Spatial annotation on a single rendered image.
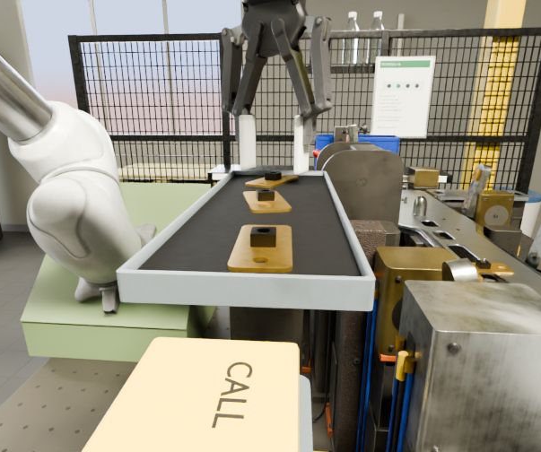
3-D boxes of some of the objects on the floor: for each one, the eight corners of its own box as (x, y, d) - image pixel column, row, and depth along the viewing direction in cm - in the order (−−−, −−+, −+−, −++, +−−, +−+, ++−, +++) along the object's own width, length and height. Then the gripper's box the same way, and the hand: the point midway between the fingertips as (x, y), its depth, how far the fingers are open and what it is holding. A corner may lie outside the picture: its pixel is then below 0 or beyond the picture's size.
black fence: (501, 385, 177) (581, 22, 131) (103, 365, 191) (50, 31, 145) (488, 366, 190) (555, 30, 145) (116, 349, 204) (72, 39, 159)
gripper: (183, -30, 43) (195, 169, 50) (350, -68, 34) (337, 181, 41) (221, -12, 50) (227, 162, 56) (371, -40, 40) (357, 172, 47)
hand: (274, 149), depth 48 cm, fingers open, 7 cm apart
